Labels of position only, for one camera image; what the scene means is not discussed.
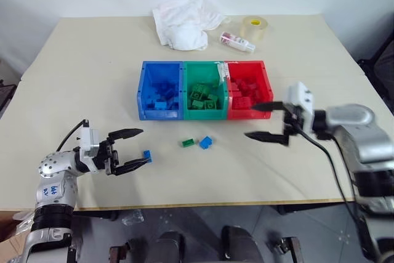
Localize black chair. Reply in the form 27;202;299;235
356;13;394;116

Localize blue square block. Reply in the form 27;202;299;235
198;136;215;150

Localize black table bracket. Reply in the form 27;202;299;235
278;204;309;215

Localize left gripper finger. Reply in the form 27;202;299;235
111;156;153;177
108;127;145;144

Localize small white spray bottle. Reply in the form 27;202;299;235
219;31;257;54

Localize blue plastic bin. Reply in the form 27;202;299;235
136;60;185;121

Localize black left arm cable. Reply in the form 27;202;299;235
56;118;90;153

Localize brown black bracket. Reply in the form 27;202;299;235
270;236;301;263

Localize green plastic bin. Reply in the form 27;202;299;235
181;60;230;121

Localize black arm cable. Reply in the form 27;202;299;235
56;118;90;153
296;129;372;247

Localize brown cardboard box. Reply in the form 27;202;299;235
0;210;35;263

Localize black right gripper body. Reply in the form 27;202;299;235
283;102;305;137

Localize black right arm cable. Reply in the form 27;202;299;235
296;129;372;247

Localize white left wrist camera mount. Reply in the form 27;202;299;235
79;126;101;158

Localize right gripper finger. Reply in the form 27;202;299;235
243;130;292;148
250;100;289;112

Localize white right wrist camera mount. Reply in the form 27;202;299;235
285;81;316;129

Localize white paper label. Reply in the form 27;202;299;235
215;62;230;87

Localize clear tape roll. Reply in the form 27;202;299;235
240;15;269;42

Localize red block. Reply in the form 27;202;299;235
230;96;252;110
236;79;258;94

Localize white crumpled cloth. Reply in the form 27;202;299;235
151;0;228;52

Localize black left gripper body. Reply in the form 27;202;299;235
97;137;120;177

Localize clear plastic bag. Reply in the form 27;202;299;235
121;209;145;226

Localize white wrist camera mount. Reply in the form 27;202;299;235
285;81;316;129
79;126;101;158

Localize red plastic bin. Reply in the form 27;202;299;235
224;59;275;121

